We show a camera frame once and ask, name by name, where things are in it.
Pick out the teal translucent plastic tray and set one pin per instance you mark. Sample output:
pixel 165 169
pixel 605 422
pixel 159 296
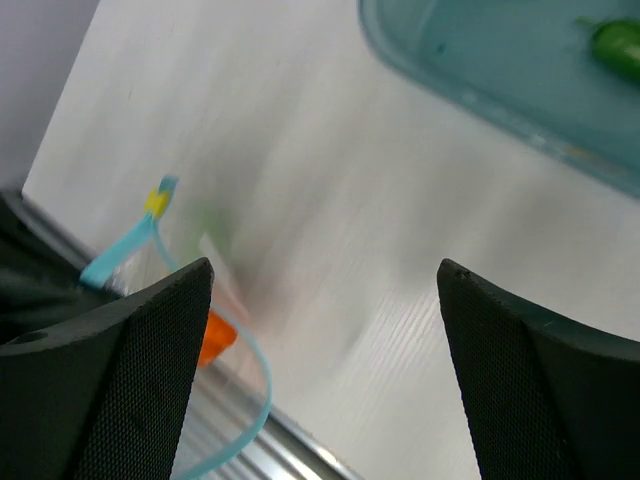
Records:
pixel 524 66

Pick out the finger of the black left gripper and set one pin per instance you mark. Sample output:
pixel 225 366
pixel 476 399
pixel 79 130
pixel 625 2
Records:
pixel 40 270

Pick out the orange tomato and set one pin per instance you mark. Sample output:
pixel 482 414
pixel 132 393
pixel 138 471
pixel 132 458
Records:
pixel 218 337

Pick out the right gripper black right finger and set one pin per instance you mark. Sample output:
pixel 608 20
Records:
pixel 545 397

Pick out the aluminium mounting rail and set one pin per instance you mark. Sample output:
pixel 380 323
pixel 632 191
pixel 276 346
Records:
pixel 280 440

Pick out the clear zip top bag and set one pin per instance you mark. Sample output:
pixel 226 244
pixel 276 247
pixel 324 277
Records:
pixel 191 234

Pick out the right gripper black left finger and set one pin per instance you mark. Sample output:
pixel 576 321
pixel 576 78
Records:
pixel 103 395

